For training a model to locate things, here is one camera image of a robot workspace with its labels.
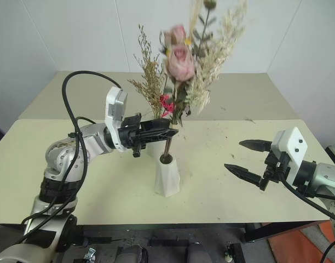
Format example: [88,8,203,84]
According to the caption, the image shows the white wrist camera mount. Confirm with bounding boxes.
[270,126,308,187]
[103,86,129,153]

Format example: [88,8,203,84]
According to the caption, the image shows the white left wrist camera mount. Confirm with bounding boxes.
[103,86,129,153]

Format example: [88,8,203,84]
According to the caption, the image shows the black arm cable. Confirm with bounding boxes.
[276,164,335,263]
[0,70,123,247]

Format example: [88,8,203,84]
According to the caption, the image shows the black table frame bar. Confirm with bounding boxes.
[243,220,330,243]

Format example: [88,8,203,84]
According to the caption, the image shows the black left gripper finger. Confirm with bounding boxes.
[140,118,171,132]
[140,127,180,146]

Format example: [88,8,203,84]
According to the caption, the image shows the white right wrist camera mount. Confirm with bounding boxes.
[270,126,308,187]

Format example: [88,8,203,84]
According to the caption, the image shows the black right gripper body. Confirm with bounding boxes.
[259,150,291,192]

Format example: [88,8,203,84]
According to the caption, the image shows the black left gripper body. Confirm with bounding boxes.
[118,112,147,158]

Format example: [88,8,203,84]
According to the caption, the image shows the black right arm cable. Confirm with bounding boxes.
[276,164,335,263]

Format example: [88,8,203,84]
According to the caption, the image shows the white faceted vase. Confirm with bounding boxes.
[153,153,182,197]

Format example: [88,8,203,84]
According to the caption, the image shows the pink rose flower bouquet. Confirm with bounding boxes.
[159,0,249,163]

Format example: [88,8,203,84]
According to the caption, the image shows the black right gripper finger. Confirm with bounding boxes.
[224,163,264,188]
[239,139,273,153]

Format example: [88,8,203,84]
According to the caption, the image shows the silver metal clamp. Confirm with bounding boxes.
[84,246,96,263]

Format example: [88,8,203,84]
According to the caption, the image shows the brown dried flower bouquet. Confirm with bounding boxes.
[128,24,176,122]

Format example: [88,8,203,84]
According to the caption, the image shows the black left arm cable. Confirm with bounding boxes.
[0,70,123,247]

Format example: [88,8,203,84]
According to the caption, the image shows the dark rounded shape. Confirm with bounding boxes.
[185,241,212,263]
[117,245,149,263]

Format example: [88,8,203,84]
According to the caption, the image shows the orange floor mat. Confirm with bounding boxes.
[267,220,335,263]

